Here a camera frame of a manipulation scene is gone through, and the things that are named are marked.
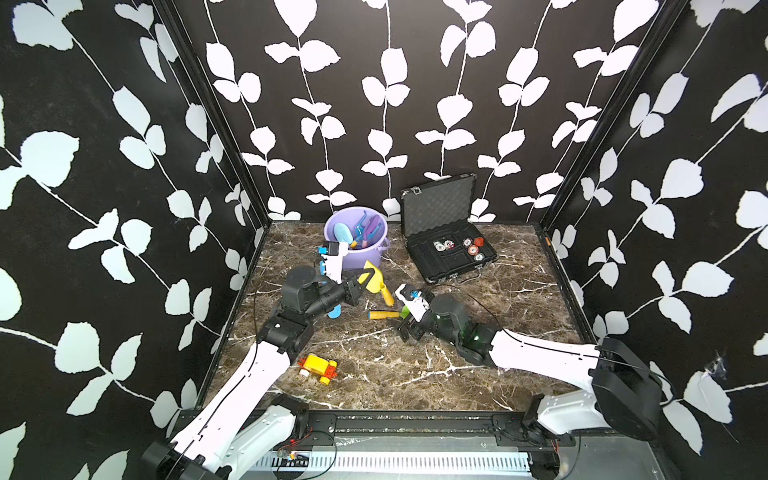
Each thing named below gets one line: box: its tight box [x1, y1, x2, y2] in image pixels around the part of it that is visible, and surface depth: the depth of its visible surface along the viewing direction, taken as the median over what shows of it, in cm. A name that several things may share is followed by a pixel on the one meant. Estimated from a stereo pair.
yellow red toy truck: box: [298, 354, 338, 386], surface depth 82 cm
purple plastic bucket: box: [324, 206, 390, 270], surface depth 102 cm
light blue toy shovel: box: [333, 222, 353, 245], surface depth 104 cm
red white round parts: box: [434, 237, 485, 261], surface depth 113 cm
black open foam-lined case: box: [400, 173, 498, 284], surface depth 111 cm
